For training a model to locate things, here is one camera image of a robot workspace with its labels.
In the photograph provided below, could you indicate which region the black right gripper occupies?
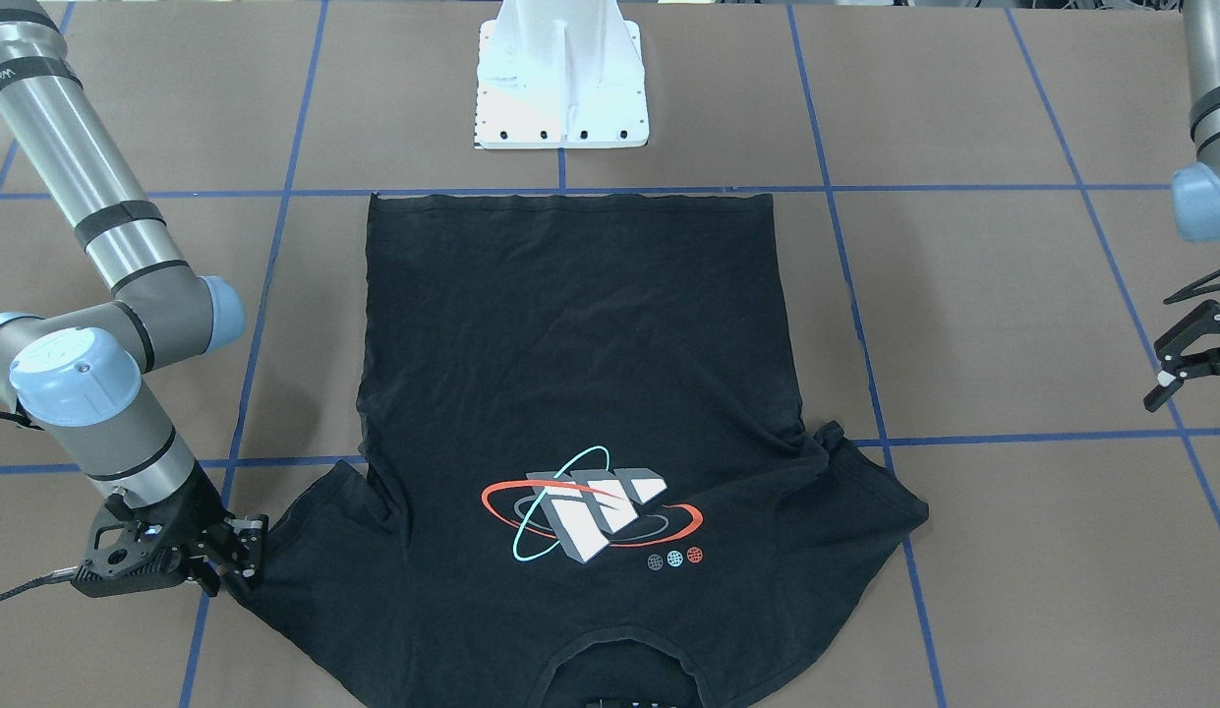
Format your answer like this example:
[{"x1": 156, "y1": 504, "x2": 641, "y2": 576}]
[{"x1": 98, "y1": 470, "x2": 268, "y2": 591}]

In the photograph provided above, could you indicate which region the black graphic t-shirt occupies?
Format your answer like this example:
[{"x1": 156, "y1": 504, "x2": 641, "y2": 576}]
[{"x1": 237, "y1": 194, "x2": 928, "y2": 707}]

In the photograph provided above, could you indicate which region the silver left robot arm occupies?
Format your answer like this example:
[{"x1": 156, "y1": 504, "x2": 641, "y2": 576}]
[{"x1": 1143, "y1": 1, "x2": 1220, "y2": 413}]

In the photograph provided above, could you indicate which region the black braided camera cable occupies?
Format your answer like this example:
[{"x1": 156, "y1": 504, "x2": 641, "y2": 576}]
[
  {"x1": 1163, "y1": 258, "x2": 1220, "y2": 306},
  {"x1": 0, "y1": 565, "x2": 85, "y2": 609}
]

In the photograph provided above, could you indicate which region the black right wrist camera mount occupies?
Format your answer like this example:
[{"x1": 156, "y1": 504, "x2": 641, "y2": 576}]
[{"x1": 70, "y1": 521, "x2": 189, "y2": 599}]

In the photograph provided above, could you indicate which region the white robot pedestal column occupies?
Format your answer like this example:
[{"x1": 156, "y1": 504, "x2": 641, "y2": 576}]
[{"x1": 472, "y1": 1, "x2": 651, "y2": 149}]

